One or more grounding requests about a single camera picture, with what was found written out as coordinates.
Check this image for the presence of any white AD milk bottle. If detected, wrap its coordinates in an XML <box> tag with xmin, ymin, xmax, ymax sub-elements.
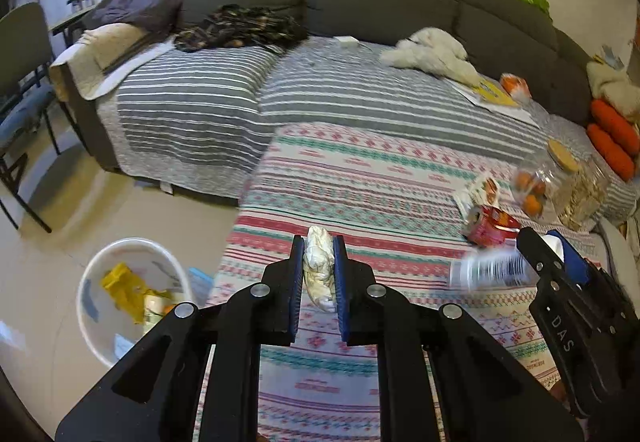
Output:
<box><xmin>142</xmin><ymin>293</ymin><xmax>174</xmax><ymax>334</ymax></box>

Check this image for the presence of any white tissue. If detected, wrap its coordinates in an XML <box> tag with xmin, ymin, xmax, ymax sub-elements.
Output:
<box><xmin>303</xmin><ymin>225</ymin><xmax>337</xmax><ymax>313</ymax></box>

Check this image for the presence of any grey striped sofa cover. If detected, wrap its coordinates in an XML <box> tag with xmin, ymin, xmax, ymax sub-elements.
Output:
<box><xmin>94</xmin><ymin>36</ymin><xmax>639</xmax><ymax>223</ymax></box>

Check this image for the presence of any yellow snack wrapper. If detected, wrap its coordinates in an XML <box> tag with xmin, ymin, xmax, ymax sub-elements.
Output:
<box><xmin>101</xmin><ymin>263</ymin><xmax>174</xmax><ymax>324</ymax></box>

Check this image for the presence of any cream quilted blanket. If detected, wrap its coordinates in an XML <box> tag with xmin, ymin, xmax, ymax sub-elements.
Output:
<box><xmin>49</xmin><ymin>22</ymin><xmax>175</xmax><ymax>102</ymax></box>

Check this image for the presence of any crushed red soda can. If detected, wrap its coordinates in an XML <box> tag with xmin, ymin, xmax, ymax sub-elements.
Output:
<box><xmin>462</xmin><ymin>206</ymin><xmax>522</xmax><ymax>248</ymax></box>

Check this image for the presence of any white drink carton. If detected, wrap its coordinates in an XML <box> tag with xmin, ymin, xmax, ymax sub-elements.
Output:
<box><xmin>449</xmin><ymin>248</ymin><xmax>536</xmax><ymax>292</ymax></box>

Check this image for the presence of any white plush toy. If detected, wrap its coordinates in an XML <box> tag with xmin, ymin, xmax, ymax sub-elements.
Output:
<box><xmin>380</xmin><ymin>27</ymin><xmax>482</xmax><ymax>87</ymax></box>

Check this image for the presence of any patterned red green tablecloth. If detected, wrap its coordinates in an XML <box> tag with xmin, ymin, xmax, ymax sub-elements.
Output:
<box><xmin>208</xmin><ymin>123</ymin><xmax>559</xmax><ymax>441</ymax></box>

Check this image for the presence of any clear jar with oats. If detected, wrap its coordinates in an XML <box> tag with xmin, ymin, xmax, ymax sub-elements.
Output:
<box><xmin>547</xmin><ymin>139</ymin><xmax>611</xmax><ymax>231</ymax></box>

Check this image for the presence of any dark grey sofa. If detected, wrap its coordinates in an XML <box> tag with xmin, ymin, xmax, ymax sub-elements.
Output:
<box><xmin>67</xmin><ymin>0</ymin><xmax>592</xmax><ymax>172</ymax></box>

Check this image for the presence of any person's hand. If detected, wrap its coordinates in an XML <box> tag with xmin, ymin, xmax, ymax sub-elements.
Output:
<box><xmin>549</xmin><ymin>380</ymin><xmax>568</xmax><ymax>405</ymax></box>

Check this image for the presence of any small white box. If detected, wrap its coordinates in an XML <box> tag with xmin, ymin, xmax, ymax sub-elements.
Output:
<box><xmin>334</xmin><ymin>35</ymin><xmax>360</xmax><ymax>48</ymax></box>

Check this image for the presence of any orange carrot plush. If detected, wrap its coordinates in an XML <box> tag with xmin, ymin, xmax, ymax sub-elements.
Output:
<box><xmin>587</xmin><ymin>99</ymin><xmax>639</xmax><ymax>182</ymax></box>

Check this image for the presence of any dark side table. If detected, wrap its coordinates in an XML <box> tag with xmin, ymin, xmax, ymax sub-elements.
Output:
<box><xmin>49</xmin><ymin>6</ymin><xmax>94</xmax><ymax>48</ymax></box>

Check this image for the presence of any dark floral cloth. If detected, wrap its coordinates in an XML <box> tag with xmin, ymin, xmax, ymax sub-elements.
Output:
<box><xmin>174</xmin><ymin>5</ymin><xmax>308</xmax><ymax>53</ymax></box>

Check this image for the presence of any beige plush cushion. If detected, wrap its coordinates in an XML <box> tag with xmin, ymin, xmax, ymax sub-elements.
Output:
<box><xmin>586</xmin><ymin>61</ymin><xmax>640</xmax><ymax>123</ymax></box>

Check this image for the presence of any white plastic trash bin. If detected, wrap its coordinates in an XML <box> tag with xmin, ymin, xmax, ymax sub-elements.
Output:
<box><xmin>76</xmin><ymin>237</ymin><xmax>196</xmax><ymax>367</ymax></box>

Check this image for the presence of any white snack packet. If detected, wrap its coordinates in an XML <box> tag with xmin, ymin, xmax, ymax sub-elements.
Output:
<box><xmin>452</xmin><ymin>174</ymin><xmax>500</xmax><ymax>219</ymax></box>

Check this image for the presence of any yellow white booklet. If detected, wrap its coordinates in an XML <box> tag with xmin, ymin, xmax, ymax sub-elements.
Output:
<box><xmin>446</xmin><ymin>79</ymin><xmax>538</xmax><ymax>128</ymax></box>

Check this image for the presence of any orange snack bag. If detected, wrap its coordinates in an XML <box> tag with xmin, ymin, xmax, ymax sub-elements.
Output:
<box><xmin>500</xmin><ymin>73</ymin><xmax>532</xmax><ymax>105</ymax></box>

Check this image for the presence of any grey folding chair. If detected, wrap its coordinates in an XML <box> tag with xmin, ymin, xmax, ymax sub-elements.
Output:
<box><xmin>0</xmin><ymin>2</ymin><xmax>64</xmax><ymax>234</ymax></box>

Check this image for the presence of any clear jar with oranges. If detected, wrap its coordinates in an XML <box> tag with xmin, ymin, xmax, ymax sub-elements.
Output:
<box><xmin>511</xmin><ymin>153</ymin><xmax>567</xmax><ymax>223</ymax></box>

